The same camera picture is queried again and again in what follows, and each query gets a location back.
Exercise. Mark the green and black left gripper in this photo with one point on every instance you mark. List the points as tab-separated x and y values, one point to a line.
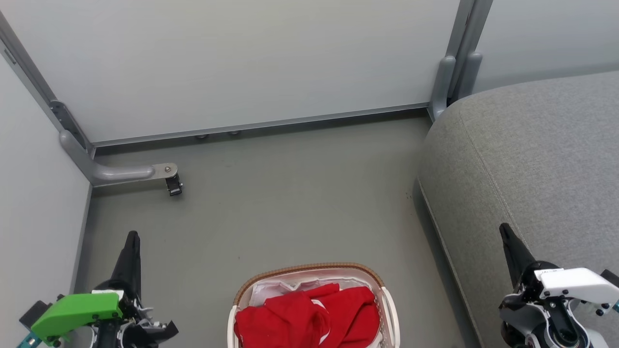
77	311

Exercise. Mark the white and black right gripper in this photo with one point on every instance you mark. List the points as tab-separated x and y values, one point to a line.
575	285

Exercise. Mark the red shirt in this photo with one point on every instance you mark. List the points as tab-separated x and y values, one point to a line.
290	319

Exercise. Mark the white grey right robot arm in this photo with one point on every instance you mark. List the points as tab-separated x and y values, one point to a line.
561	333

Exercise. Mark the grey fabric sofa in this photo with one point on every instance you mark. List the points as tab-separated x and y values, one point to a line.
532	145

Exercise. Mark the black caster on partition foot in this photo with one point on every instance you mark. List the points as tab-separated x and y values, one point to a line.
174	186

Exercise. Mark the grey curved partition foot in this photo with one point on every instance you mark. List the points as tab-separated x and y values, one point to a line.
116	173

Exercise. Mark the white mesh basket liner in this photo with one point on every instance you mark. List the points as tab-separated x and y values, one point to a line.
271	290

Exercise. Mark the white laundry basket brown rim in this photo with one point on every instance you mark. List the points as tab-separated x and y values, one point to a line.
309	267

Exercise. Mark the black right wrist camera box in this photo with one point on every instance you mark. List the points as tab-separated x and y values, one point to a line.
611	277

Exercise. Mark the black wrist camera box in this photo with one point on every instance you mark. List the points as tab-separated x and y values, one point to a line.
611	277
35	313

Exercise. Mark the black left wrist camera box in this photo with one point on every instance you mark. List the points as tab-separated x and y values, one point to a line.
35	313

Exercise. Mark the grey rounded post foot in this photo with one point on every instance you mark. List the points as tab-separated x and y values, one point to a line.
470	72
442	87

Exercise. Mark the grey partition bottom rail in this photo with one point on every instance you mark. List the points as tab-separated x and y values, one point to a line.
261	125

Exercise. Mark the grey partition post with bracket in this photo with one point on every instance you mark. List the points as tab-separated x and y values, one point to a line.
34	77

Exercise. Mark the grey double partition post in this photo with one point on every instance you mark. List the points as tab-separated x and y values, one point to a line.
466	29

